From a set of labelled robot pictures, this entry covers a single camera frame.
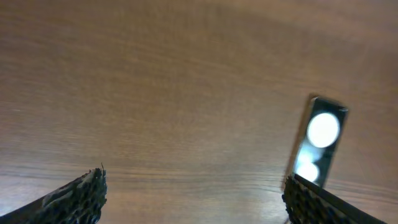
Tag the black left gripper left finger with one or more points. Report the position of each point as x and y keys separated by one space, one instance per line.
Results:
x=78 y=202

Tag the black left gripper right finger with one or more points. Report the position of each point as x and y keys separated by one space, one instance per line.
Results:
x=308 y=203

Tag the black Samsung Galaxy smartphone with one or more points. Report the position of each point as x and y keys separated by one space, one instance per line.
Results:
x=317 y=139

